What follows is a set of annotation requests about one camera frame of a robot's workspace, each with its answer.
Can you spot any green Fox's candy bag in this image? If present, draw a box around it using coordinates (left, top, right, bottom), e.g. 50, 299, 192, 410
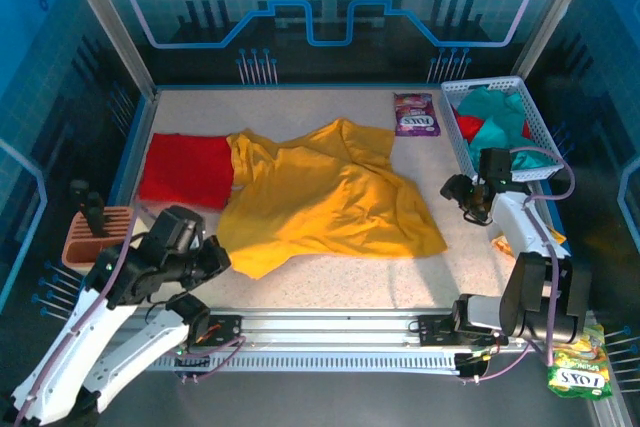
547, 324, 614, 401

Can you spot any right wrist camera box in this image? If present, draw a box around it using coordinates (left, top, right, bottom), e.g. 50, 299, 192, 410
478, 147, 514, 188

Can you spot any aluminium frame post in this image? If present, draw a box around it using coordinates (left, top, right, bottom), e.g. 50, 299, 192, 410
510, 0, 601, 83
54, 0, 160, 98

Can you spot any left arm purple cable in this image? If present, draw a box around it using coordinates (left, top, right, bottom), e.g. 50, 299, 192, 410
12, 204, 247, 427

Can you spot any folded red t-shirt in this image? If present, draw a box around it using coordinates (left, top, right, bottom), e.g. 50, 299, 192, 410
137, 132, 236, 212

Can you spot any purple Fox's berries candy bag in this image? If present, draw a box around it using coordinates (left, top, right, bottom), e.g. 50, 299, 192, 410
393, 92, 442, 138

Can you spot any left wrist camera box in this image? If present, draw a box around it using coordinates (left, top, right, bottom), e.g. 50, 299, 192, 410
149, 205, 205, 253

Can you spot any blue printed side panel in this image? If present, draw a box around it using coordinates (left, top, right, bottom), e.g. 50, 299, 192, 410
0, 0, 151, 318
524, 0, 640, 348

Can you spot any aluminium frame rail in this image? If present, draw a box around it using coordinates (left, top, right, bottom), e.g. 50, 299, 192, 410
129, 307, 601, 353

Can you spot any black tool handle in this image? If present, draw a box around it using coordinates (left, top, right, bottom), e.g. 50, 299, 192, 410
69, 179, 90, 208
85, 190, 107, 239

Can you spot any terracotta slotted holder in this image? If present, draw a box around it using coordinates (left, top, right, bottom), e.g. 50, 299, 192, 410
61, 206, 136, 268

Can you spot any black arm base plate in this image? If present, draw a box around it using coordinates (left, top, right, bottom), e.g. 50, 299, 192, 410
417, 314, 509, 348
172, 314, 244, 348

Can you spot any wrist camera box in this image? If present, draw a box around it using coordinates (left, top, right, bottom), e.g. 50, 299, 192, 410
478, 147, 514, 188
149, 205, 205, 253

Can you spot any yellow t-shirt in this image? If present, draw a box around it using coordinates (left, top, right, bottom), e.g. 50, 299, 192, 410
217, 117, 449, 281

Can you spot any crumpled red t-shirt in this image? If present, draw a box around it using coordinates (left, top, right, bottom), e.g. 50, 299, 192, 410
452, 104, 531, 146

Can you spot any white perforated plastic basket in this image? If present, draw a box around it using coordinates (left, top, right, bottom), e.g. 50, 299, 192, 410
439, 75, 566, 183

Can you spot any orange snack packet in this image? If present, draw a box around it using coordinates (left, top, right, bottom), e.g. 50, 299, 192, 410
489, 225, 569, 258

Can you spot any teal t-shirt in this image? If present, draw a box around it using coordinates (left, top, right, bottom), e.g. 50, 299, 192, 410
457, 86, 551, 171

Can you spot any white slotted cable duct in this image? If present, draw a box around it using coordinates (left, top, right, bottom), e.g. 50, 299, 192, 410
149, 350, 461, 376

